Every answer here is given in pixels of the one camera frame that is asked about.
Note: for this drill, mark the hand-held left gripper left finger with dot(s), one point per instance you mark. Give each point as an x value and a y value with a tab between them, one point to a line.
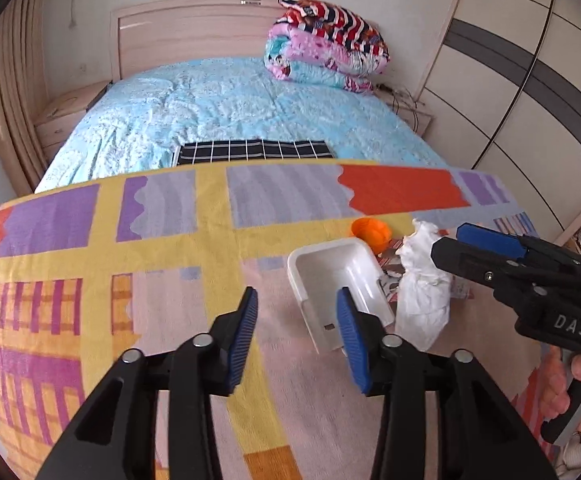
240	340

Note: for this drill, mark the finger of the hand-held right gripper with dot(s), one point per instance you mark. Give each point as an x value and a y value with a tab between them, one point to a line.
470	262
490	240

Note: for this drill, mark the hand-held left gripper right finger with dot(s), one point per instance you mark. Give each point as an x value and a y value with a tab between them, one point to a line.
353	340

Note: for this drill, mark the white tissue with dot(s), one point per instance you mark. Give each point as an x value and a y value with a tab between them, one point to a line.
423	290

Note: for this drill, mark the white plastic tray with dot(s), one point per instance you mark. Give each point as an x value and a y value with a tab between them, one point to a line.
330	280

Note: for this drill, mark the person's right hand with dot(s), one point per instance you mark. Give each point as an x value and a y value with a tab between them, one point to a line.
555	390

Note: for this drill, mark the printed wrapper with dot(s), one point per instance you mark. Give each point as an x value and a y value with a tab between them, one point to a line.
390	260

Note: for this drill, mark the orange plastic cup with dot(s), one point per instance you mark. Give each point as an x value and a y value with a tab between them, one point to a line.
370	232

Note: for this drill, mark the colourful patterned tablecloth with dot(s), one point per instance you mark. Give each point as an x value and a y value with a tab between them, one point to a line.
145	270

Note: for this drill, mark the wooden nightstand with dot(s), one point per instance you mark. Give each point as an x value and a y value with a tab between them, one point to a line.
405	115
65	115

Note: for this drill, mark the wardrobe with grey stripes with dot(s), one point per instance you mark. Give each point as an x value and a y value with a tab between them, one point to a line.
515	60

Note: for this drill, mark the black checked cloth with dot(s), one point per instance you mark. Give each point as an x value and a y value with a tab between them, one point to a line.
250	151

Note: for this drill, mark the bed with blue bedspread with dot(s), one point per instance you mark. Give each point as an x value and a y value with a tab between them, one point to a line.
210	105

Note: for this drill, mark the pink folded quilt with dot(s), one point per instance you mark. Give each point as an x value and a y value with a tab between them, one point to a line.
320	62

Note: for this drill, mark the striped folded blanket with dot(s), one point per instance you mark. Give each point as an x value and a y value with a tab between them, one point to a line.
340	20

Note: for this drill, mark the wooden headboard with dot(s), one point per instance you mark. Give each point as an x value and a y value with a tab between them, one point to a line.
190	35

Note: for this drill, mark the beige curtain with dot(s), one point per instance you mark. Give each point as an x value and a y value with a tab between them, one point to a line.
10	85

